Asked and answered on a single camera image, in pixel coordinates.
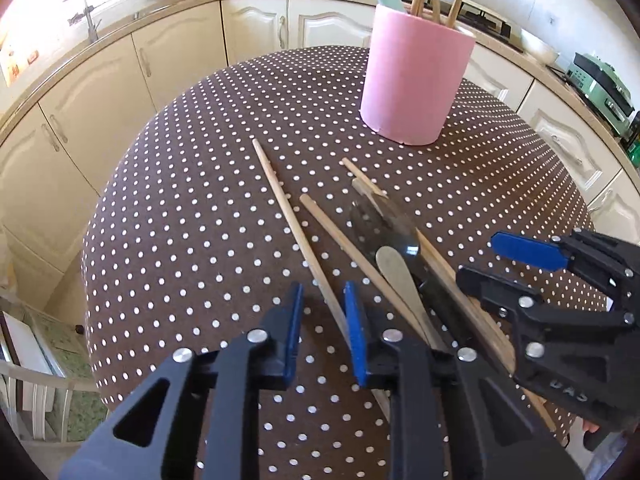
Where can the person's blue trousers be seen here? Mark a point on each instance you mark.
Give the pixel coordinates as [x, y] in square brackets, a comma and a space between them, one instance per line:
[607, 460]

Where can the chrome kitchen faucet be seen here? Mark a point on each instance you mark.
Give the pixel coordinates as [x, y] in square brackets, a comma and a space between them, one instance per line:
[91, 27]

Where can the white chair with green cushion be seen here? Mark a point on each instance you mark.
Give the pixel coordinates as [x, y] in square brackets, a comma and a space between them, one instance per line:
[75, 355]

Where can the brown polka dot tablecloth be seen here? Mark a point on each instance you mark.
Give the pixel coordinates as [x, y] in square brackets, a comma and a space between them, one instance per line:
[210, 220]

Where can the white bowl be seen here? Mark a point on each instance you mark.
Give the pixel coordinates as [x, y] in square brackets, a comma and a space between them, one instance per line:
[540, 47]

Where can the small wooden spoon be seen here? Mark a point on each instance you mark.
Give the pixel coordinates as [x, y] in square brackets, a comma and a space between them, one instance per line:
[392, 262]

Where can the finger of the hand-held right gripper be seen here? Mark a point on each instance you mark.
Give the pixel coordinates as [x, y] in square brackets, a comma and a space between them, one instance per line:
[485, 285]
[530, 251]

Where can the green electric cooker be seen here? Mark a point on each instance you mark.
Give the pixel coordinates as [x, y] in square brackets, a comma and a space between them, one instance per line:
[600, 90]

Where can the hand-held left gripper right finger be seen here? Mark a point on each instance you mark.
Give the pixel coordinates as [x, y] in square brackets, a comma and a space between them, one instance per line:
[356, 340]

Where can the black spoon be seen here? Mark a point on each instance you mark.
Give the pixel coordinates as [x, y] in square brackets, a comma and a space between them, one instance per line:
[370, 225]

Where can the person's right hand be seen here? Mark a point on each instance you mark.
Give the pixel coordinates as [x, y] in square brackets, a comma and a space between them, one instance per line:
[591, 425]

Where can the black gas stove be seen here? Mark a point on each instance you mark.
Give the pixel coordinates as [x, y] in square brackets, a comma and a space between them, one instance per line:
[487, 20]

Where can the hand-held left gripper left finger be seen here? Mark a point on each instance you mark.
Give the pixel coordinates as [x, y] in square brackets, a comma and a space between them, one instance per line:
[292, 340]

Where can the pink cup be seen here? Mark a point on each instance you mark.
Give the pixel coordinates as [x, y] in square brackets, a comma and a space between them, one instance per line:
[410, 85]

